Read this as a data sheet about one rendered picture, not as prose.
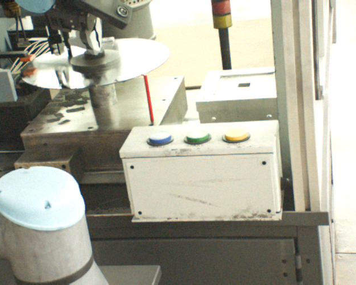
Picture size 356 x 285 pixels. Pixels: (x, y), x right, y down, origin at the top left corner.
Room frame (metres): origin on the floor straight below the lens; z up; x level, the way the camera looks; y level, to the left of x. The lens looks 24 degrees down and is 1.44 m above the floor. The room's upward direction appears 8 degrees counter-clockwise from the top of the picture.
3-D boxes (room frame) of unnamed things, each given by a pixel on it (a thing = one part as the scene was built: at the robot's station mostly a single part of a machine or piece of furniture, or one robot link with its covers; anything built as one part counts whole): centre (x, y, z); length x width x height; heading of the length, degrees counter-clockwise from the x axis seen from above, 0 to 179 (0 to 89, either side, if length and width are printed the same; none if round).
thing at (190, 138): (1.20, -0.03, 0.90); 0.04 x 0.04 x 0.02
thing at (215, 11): (1.65, -0.13, 1.02); 0.05 x 0.04 x 0.03; 166
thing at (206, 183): (1.22, -0.04, 0.82); 0.28 x 0.11 x 0.15; 76
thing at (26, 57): (1.63, 0.35, 0.95); 0.10 x 0.03 x 0.07; 76
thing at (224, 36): (1.65, -0.13, 0.86); 0.02 x 0.02 x 0.22
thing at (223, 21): (1.65, -0.13, 0.98); 0.05 x 0.04 x 0.03; 166
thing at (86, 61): (1.58, 0.16, 0.96); 0.11 x 0.11 x 0.03
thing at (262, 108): (1.44, -0.15, 0.82); 0.18 x 0.18 x 0.15; 76
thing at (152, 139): (1.22, 0.04, 0.90); 0.04 x 0.04 x 0.02
